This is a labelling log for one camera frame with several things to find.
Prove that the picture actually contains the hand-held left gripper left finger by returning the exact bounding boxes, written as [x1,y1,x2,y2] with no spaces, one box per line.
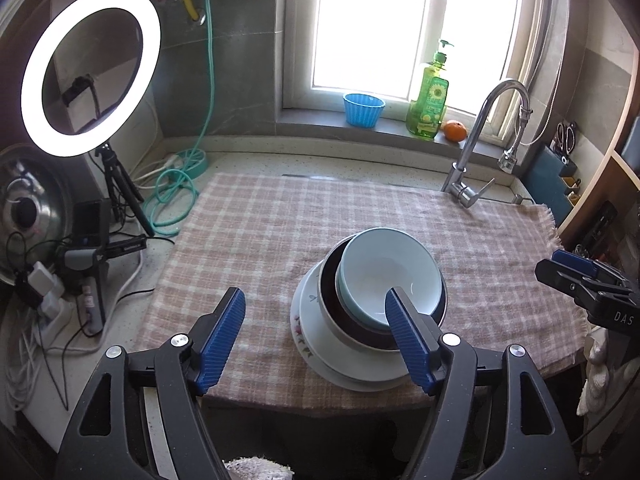
[57,286,247,480]

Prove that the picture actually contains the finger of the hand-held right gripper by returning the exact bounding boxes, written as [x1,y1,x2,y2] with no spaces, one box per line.
[535,258,629,309]
[552,249,632,291]

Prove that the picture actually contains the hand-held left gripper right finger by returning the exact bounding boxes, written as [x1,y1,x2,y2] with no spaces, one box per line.
[384,287,576,480]

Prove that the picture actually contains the white plate with floral print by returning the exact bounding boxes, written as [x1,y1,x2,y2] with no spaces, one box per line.
[290,262,426,393]

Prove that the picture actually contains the light blue bowl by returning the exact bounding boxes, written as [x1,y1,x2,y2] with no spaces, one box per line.
[335,227,443,332]

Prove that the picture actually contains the small dark metal bowl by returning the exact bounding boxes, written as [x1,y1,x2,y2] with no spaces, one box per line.
[319,234,447,351]

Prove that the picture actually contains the white plate with leaf print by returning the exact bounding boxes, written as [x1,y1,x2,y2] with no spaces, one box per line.
[299,262,416,376]

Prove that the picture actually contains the person's right hand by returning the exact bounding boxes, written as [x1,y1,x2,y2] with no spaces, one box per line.
[577,332,614,418]

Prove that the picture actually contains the person's left hand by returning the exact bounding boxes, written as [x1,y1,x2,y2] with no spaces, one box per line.
[222,456,297,480]

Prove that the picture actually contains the wooden shelf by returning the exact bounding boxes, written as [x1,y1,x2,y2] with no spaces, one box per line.
[557,65,640,261]

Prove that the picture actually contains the dark utensil holder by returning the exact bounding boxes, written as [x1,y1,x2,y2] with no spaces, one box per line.
[522,142,583,221]

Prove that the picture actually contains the pink checked cloth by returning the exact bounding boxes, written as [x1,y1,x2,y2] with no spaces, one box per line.
[142,172,588,401]

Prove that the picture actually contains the black scissors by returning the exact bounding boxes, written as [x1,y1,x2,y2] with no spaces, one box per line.
[554,120,577,157]

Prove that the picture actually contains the steel kitchen faucet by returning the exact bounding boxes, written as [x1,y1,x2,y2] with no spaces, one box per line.
[441,79,533,209]

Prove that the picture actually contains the grey black handheld device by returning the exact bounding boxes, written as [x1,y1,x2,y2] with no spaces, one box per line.
[56,199,149,337]

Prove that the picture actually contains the white power adapter block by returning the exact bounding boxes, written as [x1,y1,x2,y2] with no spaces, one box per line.
[25,260,68,331]

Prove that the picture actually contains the black tripod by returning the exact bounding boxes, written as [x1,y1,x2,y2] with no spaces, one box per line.
[90,142,156,238]

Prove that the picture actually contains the green detergent bottle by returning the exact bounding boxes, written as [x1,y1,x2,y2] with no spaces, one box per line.
[406,39,451,140]

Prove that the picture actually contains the blue fluted cup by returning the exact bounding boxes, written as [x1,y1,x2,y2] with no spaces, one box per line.
[343,93,386,128]

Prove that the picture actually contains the white window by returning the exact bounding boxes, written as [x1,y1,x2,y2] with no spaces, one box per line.
[277,0,556,131]

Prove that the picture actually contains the white cable bundle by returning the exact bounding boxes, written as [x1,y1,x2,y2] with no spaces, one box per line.
[5,320,51,411]

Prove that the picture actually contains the teal hose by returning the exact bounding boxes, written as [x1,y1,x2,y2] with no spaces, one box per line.
[145,0,221,238]

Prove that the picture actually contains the white ring light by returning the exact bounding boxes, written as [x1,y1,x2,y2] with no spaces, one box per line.
[20,0,162,157]

